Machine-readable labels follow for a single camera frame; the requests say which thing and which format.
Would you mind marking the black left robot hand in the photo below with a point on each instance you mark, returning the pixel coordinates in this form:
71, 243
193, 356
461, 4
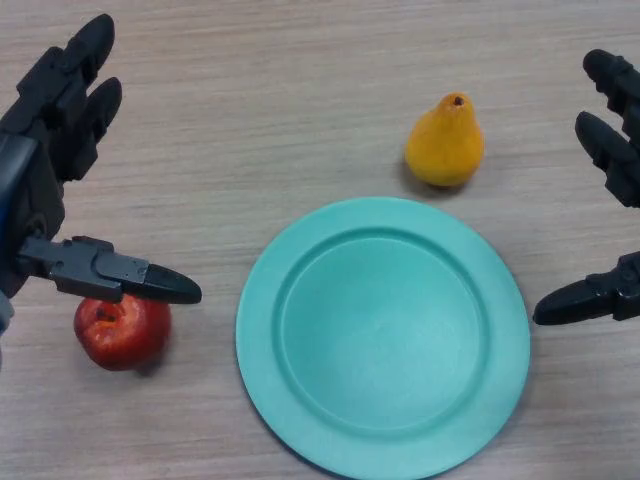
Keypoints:
35, 165

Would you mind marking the green round plate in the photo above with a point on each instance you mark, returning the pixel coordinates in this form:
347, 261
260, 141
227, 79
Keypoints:
382, 340

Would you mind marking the red apple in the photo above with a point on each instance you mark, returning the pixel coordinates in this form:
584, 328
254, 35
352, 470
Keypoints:
125, 335

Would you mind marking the yellow pear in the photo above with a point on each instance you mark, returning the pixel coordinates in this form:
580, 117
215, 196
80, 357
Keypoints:
444, 147

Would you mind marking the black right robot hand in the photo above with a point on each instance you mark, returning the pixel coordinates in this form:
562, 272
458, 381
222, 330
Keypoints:
620, 155

